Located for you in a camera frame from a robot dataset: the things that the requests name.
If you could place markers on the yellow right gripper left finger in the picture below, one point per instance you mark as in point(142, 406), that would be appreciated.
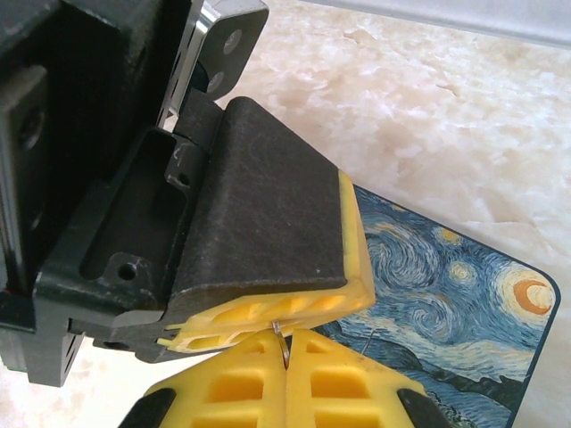
point(232, 388)

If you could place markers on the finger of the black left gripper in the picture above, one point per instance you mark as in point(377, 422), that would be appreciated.
point(209, 342)
point(267, 214)

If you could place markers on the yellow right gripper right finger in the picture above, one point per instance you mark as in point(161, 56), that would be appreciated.
point(348, 388)

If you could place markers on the starry night painted tin box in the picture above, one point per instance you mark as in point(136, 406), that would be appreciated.
point(446, 312)

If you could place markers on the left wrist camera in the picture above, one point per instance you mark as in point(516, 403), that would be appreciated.
point(232, 44)

